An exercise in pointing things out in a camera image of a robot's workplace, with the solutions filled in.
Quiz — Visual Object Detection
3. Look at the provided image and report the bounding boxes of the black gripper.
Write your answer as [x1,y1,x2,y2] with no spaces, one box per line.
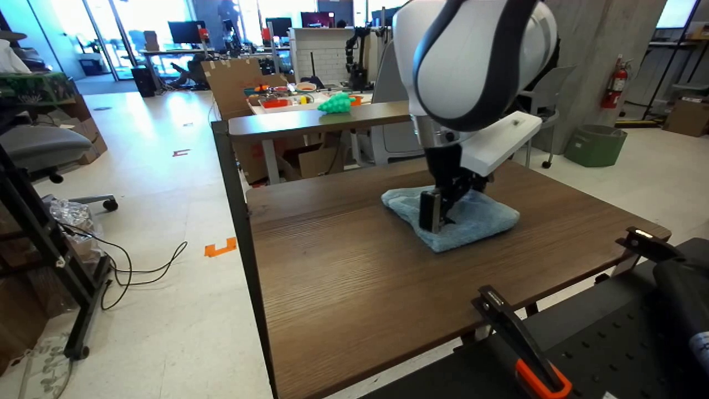
[420,142,491,235]

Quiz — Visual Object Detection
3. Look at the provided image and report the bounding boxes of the light blue terry towel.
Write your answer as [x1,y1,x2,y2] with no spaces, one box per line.
[380,183,524,254]

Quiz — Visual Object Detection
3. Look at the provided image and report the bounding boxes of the grey office chair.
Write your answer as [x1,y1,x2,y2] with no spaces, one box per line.
[368,40,429,169]

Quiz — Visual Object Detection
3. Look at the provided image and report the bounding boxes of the cardboard box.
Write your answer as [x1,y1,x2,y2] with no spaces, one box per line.
[285,142,346,182]
[203,55,291,125]
[43,96,109,163]
[664,96,709,138]

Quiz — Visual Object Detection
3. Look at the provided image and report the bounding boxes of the green crumpled plastic object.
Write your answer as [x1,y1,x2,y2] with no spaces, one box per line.
[317,91,356,118]

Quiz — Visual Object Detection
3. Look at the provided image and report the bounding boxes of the wooden table white legs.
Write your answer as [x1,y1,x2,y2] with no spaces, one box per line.
[227,98,413,186]

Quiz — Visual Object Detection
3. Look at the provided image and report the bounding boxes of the grey plastic chair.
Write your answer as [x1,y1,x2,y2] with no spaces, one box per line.
[507,67,574,171]

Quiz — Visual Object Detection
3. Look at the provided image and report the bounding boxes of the green bin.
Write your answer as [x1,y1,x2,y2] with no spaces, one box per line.
[564,121,629,169]

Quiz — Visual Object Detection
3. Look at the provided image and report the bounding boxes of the white partition panel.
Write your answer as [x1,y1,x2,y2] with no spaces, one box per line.
[291,27,357,84]

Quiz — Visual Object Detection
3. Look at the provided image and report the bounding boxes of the red fire extinguisher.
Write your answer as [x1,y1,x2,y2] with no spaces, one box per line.
[599,54,633,112]

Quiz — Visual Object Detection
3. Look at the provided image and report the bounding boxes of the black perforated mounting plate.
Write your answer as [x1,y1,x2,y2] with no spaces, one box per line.
[362,256,709,399]

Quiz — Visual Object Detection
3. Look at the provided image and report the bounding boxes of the computer monitor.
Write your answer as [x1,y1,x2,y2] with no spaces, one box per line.
[299,9,340,31]
[166,19,210,46]
[264,16,295,40]

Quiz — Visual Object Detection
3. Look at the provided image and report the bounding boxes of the black light stand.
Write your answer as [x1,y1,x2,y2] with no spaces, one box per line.
[640,0,706,125]

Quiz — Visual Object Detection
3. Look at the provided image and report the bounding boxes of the crumpled clear plastic bag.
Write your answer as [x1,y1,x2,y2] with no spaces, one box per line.
[40,195,96,230]

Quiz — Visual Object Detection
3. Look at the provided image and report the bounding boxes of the black tripod stand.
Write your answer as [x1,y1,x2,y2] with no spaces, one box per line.
[0,142,119,363]

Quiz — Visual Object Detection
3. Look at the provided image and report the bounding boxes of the grey swivel chair black base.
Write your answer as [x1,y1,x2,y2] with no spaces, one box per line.
[0,121,121,215]

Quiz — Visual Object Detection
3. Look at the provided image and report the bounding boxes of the black machine frame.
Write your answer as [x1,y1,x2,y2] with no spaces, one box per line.
[345,27,383,94]

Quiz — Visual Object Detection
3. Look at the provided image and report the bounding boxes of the black floor cable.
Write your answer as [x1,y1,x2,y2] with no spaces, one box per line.
[54,218,192,313]

